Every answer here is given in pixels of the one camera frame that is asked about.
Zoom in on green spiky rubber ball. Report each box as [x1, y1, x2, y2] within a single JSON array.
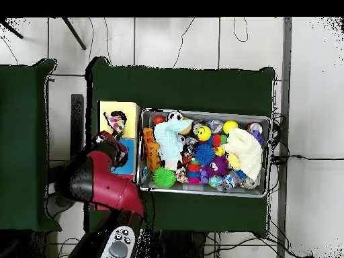
[[152, 167, 177, 189]]

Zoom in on cream muslin cloth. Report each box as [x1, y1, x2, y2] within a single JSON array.
[[222, 127, 263, 181]]

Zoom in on shallow wire mesh bin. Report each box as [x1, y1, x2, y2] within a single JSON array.
[[138, 107, 272, 199]]

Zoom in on blue spiky rubber ball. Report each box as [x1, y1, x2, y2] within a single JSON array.
[[193, 142, 216, 167]]

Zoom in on plain yellow ball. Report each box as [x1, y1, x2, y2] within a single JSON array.
[[222, 120, 239, 134]]

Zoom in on black tripod leg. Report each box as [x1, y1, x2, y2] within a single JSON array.
[[0, 18, 24, 40], [60, 17, 87, 51]]

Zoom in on purple monster toy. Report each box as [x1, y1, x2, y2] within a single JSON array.
[[200, 155, 230, 179]]

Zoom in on yellow smiley face ball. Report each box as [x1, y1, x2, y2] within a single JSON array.
[[195, 124, 212, 142]]

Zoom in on wooden box with three holes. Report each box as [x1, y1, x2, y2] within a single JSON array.
[[93, 100, 141, 211]]

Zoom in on orange plastic toy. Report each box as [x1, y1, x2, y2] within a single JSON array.
[[142, 127, 162, 173]]

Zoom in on light blue muslin cloth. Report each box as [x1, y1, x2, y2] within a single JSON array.
[[153, 118, 194, 170]]

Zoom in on colourful dotted cloth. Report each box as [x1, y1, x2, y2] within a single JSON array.
[[103, 111, 127, 134]]

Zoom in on dark green table cloth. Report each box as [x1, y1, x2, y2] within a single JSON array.
[[0, 58, 62, 232], [84, 56, 276, 239]]

